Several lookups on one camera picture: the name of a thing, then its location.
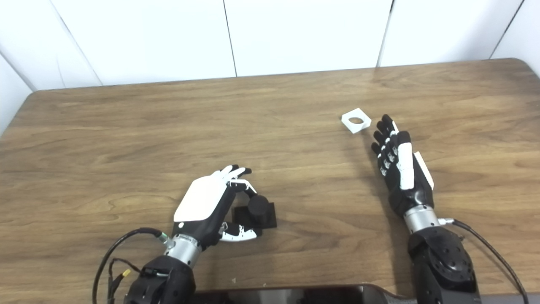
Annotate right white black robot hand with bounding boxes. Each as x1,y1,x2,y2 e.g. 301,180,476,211
371,114,435,218

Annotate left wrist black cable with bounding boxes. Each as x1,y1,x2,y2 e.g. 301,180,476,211
92,227,170,304

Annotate black robot torso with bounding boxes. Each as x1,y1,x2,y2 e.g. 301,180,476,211
194,284,416,304

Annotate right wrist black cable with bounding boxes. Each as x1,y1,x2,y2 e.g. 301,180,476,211
439,218,529,304

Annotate white square piece with hole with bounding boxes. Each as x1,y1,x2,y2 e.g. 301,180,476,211
341,108,372,134

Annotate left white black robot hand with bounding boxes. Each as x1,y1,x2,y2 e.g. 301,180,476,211
173,165,263,250

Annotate black peg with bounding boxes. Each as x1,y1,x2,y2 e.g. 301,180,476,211
231,195,278,231

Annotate thin black cable yellow plug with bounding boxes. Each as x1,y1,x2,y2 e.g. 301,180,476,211
108,258,142,304

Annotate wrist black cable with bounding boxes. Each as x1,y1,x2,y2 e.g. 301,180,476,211
92,227,170,304
439,218,529,304

